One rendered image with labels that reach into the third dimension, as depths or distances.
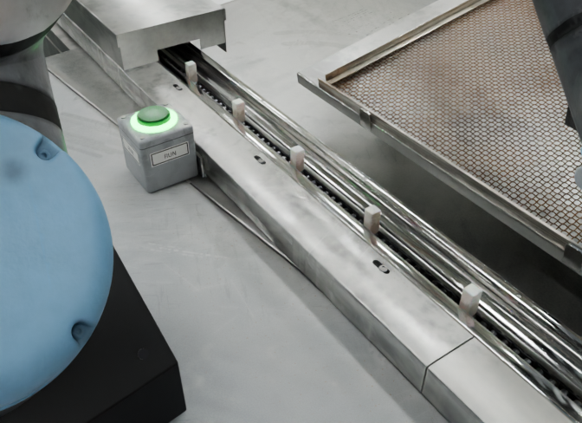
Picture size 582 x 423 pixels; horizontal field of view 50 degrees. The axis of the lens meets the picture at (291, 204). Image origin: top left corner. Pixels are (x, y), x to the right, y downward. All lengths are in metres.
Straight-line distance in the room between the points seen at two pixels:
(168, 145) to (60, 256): 0.50
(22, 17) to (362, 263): 0.42
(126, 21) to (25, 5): 0.72
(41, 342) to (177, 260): 0.43
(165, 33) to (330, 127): 0.29
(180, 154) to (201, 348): 0.27
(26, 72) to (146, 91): 0.61
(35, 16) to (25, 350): 0.13
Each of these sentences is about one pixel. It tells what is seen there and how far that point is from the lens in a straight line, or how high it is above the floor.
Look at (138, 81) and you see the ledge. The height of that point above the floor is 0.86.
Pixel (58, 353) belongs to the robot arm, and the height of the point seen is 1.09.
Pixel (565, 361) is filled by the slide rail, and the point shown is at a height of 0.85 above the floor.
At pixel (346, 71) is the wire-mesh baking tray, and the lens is 0.86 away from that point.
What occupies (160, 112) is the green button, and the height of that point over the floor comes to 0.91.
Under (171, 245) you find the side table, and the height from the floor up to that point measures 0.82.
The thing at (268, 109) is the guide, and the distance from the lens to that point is 0.84.
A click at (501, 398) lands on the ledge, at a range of 0.53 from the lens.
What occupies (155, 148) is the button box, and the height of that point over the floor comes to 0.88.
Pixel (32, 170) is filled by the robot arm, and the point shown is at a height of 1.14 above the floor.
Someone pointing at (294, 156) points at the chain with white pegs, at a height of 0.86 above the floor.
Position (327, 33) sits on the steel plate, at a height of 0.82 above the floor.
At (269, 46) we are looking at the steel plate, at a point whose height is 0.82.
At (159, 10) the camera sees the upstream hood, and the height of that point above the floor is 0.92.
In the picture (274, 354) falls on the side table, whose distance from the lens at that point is 0.58.
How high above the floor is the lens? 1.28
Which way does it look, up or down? 39 degrees down
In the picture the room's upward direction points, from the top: straight up
